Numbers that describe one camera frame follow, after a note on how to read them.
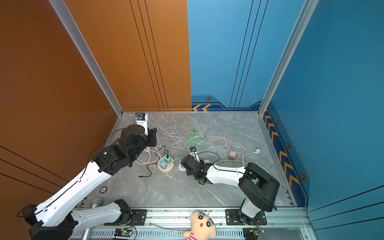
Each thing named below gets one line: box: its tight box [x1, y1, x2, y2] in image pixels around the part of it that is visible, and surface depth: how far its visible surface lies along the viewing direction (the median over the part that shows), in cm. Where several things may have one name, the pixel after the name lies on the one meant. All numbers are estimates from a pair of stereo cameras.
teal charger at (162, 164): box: [158, 160, 168, 169], surface depth 87 cm
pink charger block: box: [228, 151, 237, 160], surface depth 96 cm
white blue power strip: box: [177, 165, 187, 172], surface depth 89 cm
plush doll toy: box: [182, 211, 217, 240], surface depth 66 cm
